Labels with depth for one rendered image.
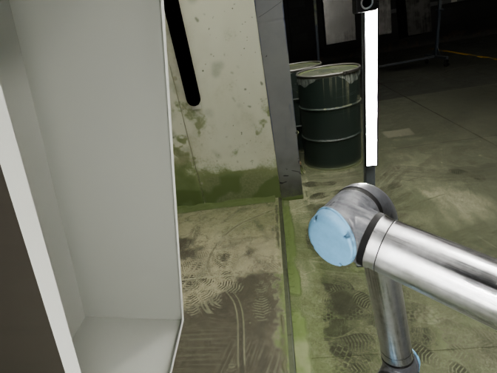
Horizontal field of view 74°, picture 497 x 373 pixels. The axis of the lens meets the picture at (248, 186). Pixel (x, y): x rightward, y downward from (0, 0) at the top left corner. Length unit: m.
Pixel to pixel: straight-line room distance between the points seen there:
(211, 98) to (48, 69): 1.66
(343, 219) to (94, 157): 0.68
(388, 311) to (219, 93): 1.91
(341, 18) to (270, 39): 4.98
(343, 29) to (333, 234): 6.76
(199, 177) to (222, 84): 0.77
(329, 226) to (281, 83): 1.87
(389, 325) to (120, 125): 0.89
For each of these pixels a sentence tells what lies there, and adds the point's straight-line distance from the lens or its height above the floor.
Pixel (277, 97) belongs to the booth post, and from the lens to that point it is 2.47.
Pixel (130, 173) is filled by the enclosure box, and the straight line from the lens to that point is 0.98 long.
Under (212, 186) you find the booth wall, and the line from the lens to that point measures 2.74.
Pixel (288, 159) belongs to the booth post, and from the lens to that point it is 2.61.
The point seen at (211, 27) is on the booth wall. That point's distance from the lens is 2.45.
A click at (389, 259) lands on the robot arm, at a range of 0.67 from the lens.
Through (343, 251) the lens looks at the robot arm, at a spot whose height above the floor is 0.93.
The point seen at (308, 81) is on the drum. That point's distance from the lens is 3.03.
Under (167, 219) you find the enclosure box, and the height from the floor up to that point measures 0.87.
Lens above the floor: 1.35
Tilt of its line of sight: 26 degrees down
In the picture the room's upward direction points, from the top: 10 degrees counter-clockwise
